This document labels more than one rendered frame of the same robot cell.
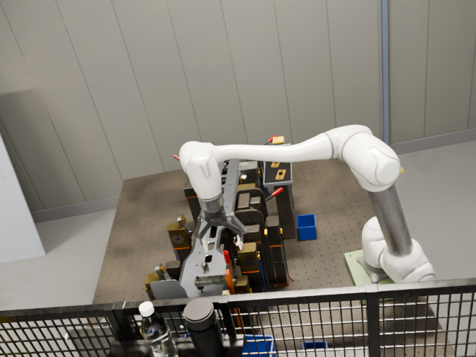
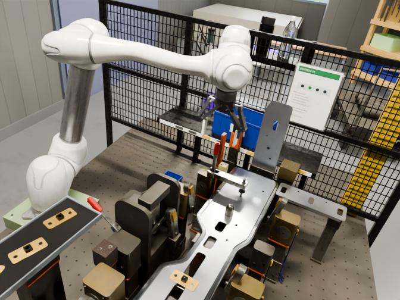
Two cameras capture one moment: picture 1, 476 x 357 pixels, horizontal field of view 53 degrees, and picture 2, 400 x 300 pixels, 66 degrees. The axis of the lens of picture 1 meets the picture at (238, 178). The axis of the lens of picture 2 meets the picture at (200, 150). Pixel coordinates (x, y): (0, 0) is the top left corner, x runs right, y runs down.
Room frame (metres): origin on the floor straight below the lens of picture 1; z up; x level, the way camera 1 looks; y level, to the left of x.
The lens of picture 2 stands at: (2.46, 0.28, 1.83)
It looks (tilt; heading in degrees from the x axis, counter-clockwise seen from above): 32 degrees down; 193
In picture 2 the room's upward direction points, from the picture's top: 8 degrees clockwise
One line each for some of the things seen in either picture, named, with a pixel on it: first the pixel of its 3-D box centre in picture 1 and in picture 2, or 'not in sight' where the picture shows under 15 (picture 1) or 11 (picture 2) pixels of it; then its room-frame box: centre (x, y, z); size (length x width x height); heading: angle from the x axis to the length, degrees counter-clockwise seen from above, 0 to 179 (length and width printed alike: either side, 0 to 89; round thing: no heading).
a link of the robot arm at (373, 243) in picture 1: (381, 240); (48, 180); (1.60, -0.58, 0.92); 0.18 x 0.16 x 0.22; 13
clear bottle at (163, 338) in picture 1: (156, 334); (288, 37); (0.79, 0.27, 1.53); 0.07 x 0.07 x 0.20
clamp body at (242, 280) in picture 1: (249, 309); (199, 202); (1.41, 0.07, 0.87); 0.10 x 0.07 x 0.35; 79
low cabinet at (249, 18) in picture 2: not in sight; (249, 33); (-5.21, -0.70, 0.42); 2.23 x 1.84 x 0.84; 87
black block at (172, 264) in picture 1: (177, 287); (259, 275); (1.67, 0.39, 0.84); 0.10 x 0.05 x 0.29; 79
